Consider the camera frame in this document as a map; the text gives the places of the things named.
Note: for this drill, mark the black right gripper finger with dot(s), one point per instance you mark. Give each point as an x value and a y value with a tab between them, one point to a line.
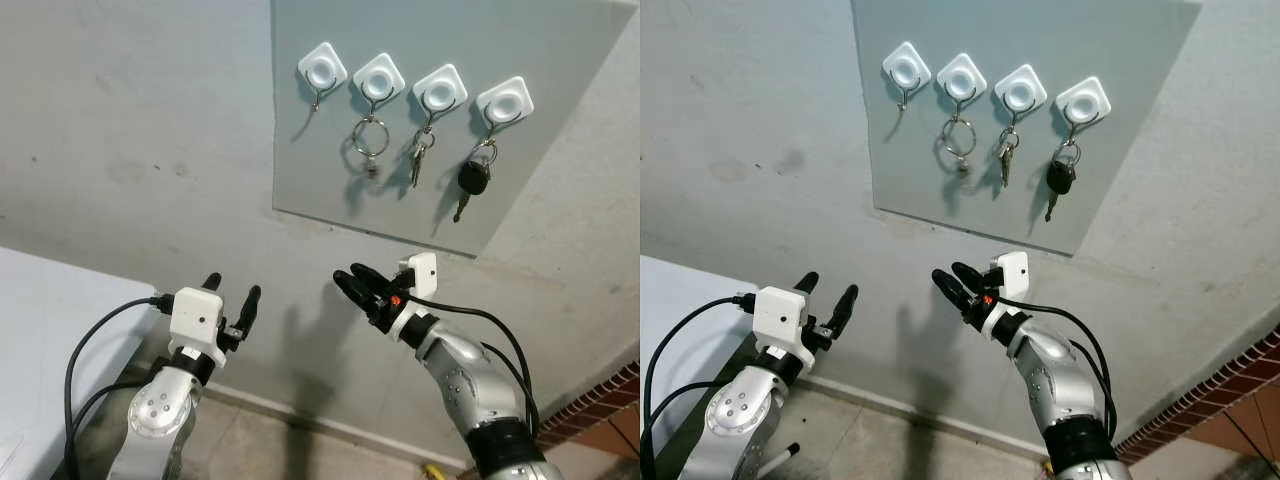
950	286
370	275
968	274
352	288

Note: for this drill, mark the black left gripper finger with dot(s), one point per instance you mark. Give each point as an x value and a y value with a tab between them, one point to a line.
250	305
806	281
211	281
845	305

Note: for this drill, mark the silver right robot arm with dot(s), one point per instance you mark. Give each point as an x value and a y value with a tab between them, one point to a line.
470	380
1050	370

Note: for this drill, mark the small silver keys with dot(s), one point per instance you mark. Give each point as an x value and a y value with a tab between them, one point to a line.
416	165
1004	165

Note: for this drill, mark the white square adhesive hook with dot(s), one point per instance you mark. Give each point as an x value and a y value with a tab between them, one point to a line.
440	93
1020	92
1083	102
322	70
505	103
906	68
379	80
962	78

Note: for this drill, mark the black car key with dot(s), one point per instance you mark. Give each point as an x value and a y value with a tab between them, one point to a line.
474	180
1061	178

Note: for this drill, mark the white stick with black tip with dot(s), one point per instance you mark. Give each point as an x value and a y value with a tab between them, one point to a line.
775	462

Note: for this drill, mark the red brick floor edging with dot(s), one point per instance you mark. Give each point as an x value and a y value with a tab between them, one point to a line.
1200	395
600	395

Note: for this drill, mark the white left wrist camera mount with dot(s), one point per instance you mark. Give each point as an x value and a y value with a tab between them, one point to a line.
195	312
778	312

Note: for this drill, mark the grey wall board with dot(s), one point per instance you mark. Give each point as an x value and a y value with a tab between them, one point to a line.
1130	40
560	40

